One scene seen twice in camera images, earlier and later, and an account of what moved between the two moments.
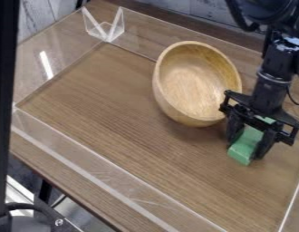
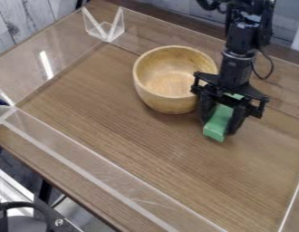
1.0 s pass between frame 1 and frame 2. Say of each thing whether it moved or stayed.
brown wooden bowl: moved
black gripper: moved
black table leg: stayed
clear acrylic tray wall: stayed
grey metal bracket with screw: stayed
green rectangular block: moved
